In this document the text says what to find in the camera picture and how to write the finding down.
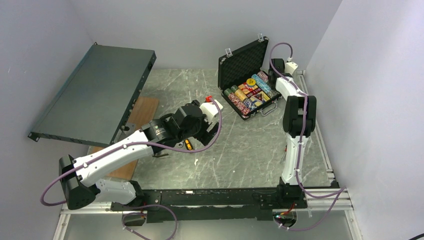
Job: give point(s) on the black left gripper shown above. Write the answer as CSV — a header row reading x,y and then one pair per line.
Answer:
x,y
204,136

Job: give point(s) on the yellow round blind button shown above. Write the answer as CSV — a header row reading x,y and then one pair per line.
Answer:
x,y
251,82

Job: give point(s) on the red black triangular button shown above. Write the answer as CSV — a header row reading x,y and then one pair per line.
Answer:
x,y
257,98

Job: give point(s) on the blue playing card deck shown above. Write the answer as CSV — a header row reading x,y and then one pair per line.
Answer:
x,y
265,98

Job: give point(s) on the black poker set case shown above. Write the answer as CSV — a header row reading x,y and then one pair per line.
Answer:
x,y
235,67

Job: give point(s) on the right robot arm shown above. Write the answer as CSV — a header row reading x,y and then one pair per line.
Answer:
x,y
298,123

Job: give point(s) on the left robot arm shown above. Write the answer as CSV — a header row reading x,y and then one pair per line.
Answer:
x,y
84,183

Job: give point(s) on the yellow black screwdriver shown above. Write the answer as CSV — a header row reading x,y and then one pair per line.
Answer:
x,y
188,145

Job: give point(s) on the red playing card deck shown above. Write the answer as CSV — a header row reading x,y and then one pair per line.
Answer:
x,y
246,88

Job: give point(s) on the black clamp tool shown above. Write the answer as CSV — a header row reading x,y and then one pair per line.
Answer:
x,y
160,154

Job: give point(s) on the brown wooden board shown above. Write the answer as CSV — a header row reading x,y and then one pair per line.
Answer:
x,y
142,112

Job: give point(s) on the dark rack server chassis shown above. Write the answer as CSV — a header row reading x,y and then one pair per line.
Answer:
x,y
97,98

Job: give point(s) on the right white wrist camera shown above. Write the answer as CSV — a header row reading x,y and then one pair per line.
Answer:
x,y
291,68

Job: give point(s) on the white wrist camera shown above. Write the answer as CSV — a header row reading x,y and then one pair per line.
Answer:
x,y
210,110
291,68

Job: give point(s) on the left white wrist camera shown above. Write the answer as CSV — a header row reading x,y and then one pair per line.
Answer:
x,y
210,110

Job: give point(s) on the blue handled screwdriver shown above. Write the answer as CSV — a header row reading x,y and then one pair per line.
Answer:
x,y
283,156

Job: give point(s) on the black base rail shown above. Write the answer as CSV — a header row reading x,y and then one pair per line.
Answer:
x,y
259,203

